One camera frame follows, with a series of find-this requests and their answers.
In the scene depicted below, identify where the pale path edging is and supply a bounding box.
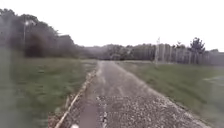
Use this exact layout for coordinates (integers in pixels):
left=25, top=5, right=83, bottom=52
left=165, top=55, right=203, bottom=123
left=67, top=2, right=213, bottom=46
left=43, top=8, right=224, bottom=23
left=53, top=68, right=98, bottom=128

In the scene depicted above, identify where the tall wire mesh fence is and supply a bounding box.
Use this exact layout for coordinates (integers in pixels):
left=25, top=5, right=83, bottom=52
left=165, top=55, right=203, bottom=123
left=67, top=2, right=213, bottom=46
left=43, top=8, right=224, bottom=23
left=153, top=37, right=224, bottom=66

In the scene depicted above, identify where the grass strip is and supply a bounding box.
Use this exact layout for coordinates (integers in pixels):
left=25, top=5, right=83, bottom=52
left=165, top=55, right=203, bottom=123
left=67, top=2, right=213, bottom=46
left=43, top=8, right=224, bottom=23
left=0, top=57, right=98, bottom=128
left=114, top=60, right=224, bottom=128

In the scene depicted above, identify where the wood of trees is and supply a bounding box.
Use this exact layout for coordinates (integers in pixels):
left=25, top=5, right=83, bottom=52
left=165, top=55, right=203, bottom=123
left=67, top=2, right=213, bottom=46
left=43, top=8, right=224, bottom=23
left=0, top=8, right=224, bottom=62

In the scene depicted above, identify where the lamp pole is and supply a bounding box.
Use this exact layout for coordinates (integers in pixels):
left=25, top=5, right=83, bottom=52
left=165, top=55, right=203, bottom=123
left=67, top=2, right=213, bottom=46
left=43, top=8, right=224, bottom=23
left=22, top=19, right=37, bottom=56

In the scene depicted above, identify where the dark tree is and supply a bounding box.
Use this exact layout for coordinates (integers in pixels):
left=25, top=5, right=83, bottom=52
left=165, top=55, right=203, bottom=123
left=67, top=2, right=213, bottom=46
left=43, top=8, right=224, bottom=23
left=189, top=37, right=206, bottom=56

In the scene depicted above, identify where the grey gravel path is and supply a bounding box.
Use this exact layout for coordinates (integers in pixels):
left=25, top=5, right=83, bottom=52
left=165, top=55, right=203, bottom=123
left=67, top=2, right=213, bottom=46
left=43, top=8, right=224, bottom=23
left=58, top=60, right=211, bottom=128

